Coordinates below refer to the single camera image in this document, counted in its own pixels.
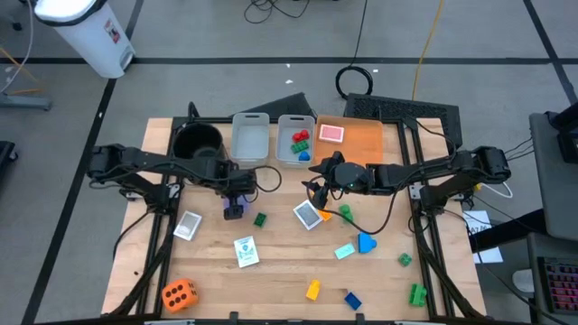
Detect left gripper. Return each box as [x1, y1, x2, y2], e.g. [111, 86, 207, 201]
[215, 162, 258, 221]

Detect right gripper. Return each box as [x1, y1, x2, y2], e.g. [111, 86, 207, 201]
[301, 152, 376, 211]

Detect purple foam dice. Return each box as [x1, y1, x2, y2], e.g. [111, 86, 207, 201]
[222, 194, 255, 217]

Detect red card deck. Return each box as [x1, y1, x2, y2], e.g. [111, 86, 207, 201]
[318, 124, 345, 144]

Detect green two-stud toy block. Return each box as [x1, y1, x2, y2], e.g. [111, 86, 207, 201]
[338, 203, 356, 226]
[408, 283, 428, 308]

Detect white card green emblem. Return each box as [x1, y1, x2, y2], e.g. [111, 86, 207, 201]
[233, 235, 261, 269]

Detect translucent orange tray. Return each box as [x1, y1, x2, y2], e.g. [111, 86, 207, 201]
[315, 115, 385, 171]

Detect grey plastic bin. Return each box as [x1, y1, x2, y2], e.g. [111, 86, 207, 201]
[230, 112, 271, 167]
[275, 114, 316, 170]

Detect mint flat toy brick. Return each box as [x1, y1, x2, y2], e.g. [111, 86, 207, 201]
[333, 242, 357, 261]

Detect blue heart-shaped toy block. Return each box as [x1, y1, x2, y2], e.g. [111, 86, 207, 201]
[357, 232, 378, 255]

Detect black flat panel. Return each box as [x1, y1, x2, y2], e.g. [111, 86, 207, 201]
[229, 92, 317, 119]

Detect black pumpkin-face bucket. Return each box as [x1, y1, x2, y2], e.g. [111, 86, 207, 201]
[172, 121, 226, 163]

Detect black perforated metal panel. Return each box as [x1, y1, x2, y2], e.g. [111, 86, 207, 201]
[342, 93, 463, 150]

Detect orange foam dice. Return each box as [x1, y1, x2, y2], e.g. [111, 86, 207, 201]
[161, 277, 200, 314]

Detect yellow toy block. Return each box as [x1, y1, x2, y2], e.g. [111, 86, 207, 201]
[305, 279, 322, 302]

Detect white paper sheet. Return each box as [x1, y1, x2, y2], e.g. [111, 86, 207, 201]
[461, 209, 504, 265]

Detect black desk foot bar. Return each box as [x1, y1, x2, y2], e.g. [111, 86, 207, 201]
[469, 208, 547, 254]

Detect white trash bin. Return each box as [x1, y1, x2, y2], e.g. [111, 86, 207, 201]
[33, 0, 136, 80]

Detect white computer mouse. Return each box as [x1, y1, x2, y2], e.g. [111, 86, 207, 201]
[511, 268, 536, 293]

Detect grey desk with keyboard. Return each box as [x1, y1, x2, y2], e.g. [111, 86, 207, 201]
[527, 232, 578, 325]

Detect black chair base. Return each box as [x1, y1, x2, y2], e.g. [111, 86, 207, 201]
[0, 140, 19, 176]

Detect grey stand base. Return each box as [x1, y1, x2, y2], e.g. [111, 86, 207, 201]
[0, 92, 53, 112]

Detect black desk device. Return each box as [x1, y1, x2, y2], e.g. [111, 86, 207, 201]
[545, 102, 578, 164]

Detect backlit keyboard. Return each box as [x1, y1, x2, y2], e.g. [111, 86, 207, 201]
[536, 255, 578, 316]

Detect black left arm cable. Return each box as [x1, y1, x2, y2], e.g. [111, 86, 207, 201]
[251, 164, 284, 194]

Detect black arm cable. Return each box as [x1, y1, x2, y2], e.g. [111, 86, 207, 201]
[251, 164, 284, 194]
[305, 178, 407, 235]

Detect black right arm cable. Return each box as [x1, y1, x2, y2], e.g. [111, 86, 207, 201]
[305, 178, 407, 235]

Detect black aluminium table frame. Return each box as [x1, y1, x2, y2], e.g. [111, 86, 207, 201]
[107, 116, 480, 324]

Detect black coiled cable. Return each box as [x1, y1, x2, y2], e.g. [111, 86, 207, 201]
[334, 0, 375, 101]

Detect yellow cable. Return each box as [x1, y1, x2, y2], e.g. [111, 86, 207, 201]
[410, 0, 446, 101]

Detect black floor cable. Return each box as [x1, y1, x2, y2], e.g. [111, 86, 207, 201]
[243, 0, 312, 24]

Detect white floor cable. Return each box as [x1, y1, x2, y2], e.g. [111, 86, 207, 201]
[0, 0, 36, 94]

